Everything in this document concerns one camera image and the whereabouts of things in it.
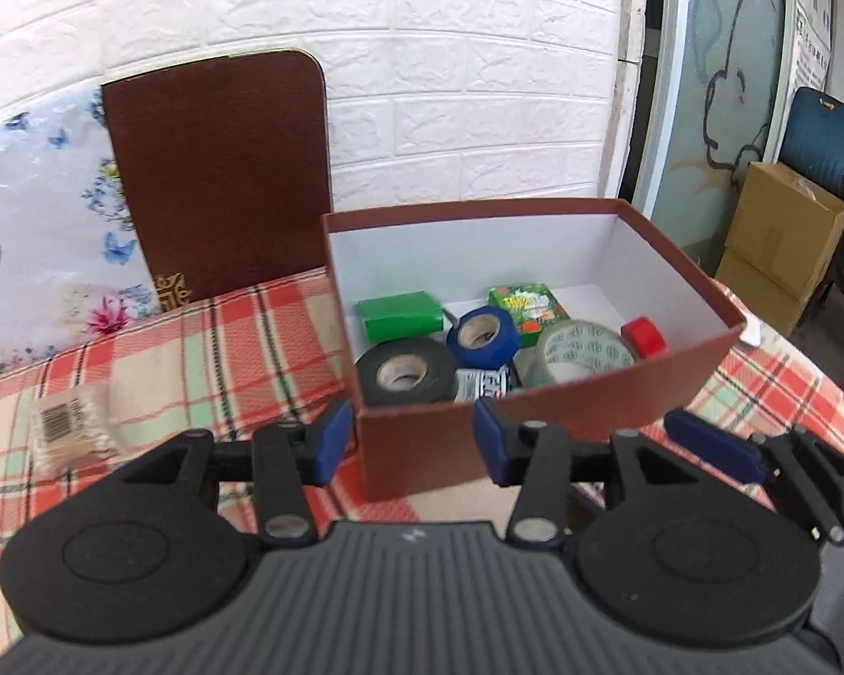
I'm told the clear patterned packing tape roll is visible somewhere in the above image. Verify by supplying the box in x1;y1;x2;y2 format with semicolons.
514;320;639;389

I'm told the blue tape roll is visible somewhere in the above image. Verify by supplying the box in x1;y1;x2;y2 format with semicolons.
446;307;521;370

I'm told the black tape roll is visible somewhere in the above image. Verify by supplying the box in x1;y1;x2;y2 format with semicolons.
355;337;459;407

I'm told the green printed small box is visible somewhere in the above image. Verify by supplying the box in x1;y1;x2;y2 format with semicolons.
488;283;570;348

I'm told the cotton swab bag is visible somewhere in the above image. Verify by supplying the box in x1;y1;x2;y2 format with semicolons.
28;382;128;479

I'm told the red plaid bed cloth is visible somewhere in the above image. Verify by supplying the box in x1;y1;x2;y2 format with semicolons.
0;270;844;654

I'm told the silver printed packet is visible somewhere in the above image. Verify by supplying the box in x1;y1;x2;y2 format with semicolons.
454;364;523;404

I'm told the white round device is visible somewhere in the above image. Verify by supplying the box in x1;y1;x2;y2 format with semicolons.
739;317;762;349

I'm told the red brown cardboard box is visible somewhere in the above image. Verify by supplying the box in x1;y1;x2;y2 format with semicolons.
323;198;744;501

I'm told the red tape roll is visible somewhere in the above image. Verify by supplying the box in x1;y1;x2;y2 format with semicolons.
621;317;669;359

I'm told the plain green small box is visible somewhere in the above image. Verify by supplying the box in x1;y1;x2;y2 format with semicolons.
356;291;443;344

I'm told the brown cardboard carton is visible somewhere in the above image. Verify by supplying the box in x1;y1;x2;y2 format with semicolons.
715;161;844;337

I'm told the dark brown wooden headboard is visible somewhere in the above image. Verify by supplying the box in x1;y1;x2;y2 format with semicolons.
102;51;332;309

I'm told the floral plastic wrapped pillow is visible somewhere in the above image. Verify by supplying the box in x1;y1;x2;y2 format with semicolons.
0;88;160;375

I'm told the blue chair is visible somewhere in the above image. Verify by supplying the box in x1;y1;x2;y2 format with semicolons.
779;87;844;297

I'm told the cartoon painted wall panel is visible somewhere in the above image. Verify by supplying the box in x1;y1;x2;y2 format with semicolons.
622;0;833;273

